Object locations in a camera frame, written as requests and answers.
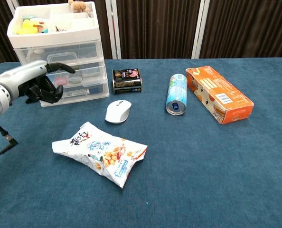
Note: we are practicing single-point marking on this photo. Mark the white snack bag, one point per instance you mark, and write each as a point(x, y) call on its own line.
point(100, 154)

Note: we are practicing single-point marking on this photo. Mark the white bottle in drawer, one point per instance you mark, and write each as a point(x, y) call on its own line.
point(35, 55)

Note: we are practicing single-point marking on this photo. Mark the small black clip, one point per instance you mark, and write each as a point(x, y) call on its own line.
point(60, 29)

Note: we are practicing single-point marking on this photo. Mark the brown teddy bear plush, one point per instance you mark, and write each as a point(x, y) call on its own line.
point(78, 6)

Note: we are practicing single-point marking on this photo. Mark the clear drawer holding pink item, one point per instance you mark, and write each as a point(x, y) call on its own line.
point(94, 71)

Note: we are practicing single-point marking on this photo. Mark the white partition post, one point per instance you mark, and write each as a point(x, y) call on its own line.
point(200, 28)
point(12, 4)
point(113, 28)

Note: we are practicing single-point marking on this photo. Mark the teal small item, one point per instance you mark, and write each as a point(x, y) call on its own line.
point(29, 17)

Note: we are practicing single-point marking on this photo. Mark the light blue drink can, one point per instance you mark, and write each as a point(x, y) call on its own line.
point(177, 92)

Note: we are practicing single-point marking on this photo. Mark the white marker pen blue cap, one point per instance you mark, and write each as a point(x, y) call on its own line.
point(75, 93)

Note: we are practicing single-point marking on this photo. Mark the black luncheon meat tin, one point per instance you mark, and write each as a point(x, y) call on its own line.
point(126, 82)

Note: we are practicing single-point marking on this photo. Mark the orange and white small packet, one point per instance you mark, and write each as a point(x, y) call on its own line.
point(41, 26)

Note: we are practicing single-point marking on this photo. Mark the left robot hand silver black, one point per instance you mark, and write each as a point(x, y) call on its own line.
point(24, 73)

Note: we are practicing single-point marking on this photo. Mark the yellow rubber duck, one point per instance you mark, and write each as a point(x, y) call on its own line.
point(27, 27)

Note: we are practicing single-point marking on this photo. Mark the orange biscuit box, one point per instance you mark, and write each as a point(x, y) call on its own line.
point(219, 92)

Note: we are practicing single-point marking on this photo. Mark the white plastic drawer unit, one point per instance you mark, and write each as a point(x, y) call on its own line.
point(55, 36)

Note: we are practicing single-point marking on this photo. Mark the pink small box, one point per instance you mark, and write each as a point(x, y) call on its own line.
point(60, 81)

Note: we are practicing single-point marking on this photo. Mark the white computer mouse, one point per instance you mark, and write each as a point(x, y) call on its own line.
point(117, 112)

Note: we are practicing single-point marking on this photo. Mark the clear drawer holding marker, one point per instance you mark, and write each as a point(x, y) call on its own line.
point(101, 92)

